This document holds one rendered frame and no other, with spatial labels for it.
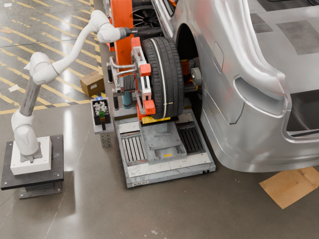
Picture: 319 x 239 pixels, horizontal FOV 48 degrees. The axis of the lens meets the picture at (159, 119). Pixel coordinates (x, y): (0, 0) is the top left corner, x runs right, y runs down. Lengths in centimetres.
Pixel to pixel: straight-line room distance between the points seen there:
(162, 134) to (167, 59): 91
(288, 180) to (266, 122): 155
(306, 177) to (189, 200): 112
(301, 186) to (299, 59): 115
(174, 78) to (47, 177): 134
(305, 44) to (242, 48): 136
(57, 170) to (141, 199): 77
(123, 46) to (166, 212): 149
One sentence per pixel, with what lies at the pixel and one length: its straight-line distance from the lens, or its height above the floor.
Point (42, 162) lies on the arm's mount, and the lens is 316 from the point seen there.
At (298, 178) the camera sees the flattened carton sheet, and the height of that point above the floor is 1.
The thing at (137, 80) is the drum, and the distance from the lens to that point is 294.
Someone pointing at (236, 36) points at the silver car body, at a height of 167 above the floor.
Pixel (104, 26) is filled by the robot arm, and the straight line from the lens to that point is 276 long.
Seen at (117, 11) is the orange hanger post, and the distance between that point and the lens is 307.
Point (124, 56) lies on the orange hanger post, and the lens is 331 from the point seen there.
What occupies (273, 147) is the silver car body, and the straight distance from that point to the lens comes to 223.
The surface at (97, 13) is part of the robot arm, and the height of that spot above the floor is 140.
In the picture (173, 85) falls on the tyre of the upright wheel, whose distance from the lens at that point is 273.
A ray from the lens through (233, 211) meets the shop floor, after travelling 327.
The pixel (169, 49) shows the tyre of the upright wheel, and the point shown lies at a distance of 281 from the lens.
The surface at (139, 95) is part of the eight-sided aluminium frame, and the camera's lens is 323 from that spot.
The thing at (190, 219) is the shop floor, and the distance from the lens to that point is 318.
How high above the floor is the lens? 278
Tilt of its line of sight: 46 degrees down
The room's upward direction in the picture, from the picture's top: straight up
